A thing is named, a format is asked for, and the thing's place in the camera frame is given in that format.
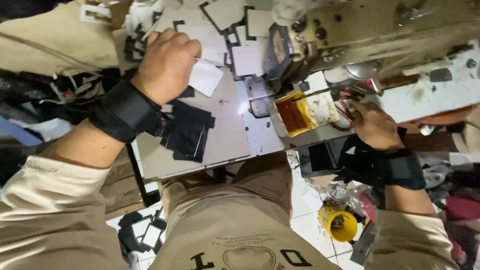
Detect person's right hand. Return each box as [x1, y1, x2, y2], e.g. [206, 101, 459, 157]
[347, 99, 406, 151]

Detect person's left hand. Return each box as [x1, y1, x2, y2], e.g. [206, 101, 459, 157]
[131, 28, 203, 106]

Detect white card piece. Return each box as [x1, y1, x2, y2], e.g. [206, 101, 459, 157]
[187, 58, 225, 98]

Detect pile of white card pieces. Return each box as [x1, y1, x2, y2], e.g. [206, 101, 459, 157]
[123, 0, 276, 79]

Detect glue tray with brown glue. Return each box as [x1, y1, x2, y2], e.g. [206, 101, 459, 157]
[268, 91, 341, 138]

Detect black fabric sheets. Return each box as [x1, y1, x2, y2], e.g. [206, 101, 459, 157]
[295, 136, 358, 179]

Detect black right wrist band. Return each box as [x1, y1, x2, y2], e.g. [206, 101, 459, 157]
[336, 134, 427, 191]

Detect black wrist band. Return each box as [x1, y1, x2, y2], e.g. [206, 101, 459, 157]
[88, 80, 174, 144]
[336, 134, 427, 191]

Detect beige industrial sewing machine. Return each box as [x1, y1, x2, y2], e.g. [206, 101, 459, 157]
[262, 0, 480, 99]

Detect pile of black fabric pieces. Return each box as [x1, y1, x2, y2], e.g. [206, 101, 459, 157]
[160, 99, 217, 164]

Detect clear plastic bag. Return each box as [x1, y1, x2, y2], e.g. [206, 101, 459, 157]
[304, 177, 380, 223]

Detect black left wrist band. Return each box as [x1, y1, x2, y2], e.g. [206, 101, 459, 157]
[88, 80, 174, 144]

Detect grey work board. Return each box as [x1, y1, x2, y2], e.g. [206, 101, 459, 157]
[134, 67, 252, 181]

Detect yellow plastic cup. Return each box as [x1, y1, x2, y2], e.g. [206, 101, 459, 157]
[317, 204, 359, 243]

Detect beige fabric heap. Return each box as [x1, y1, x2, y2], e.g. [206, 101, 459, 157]
[0, 0, 130, 77]

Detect heap of mixed fabrics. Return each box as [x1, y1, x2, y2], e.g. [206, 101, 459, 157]
[419, 150, 480, 270]

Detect heap of dark scraps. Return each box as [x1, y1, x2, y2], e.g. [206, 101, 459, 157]
[0, 67, 126, 149]

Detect person's beige clothing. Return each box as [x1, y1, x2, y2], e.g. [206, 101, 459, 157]
[147, 151, 343, 270]

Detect red-handled scissors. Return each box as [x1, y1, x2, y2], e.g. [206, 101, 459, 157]
[330, 91, 356, 132]

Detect wooden plank frame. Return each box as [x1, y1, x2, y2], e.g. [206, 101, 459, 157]
[100, 149, 146, 222]

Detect heap of black-white frame pieces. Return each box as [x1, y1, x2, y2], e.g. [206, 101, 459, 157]
[118, 207, 168, 256]

